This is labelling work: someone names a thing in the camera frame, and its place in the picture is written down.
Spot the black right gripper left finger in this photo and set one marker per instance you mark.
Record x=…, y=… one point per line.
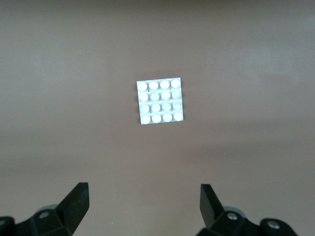
x=73, y=206

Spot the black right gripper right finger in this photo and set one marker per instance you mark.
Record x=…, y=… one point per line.
x=209, y=206

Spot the white studded base plate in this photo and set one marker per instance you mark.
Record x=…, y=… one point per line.
x=160, y=102

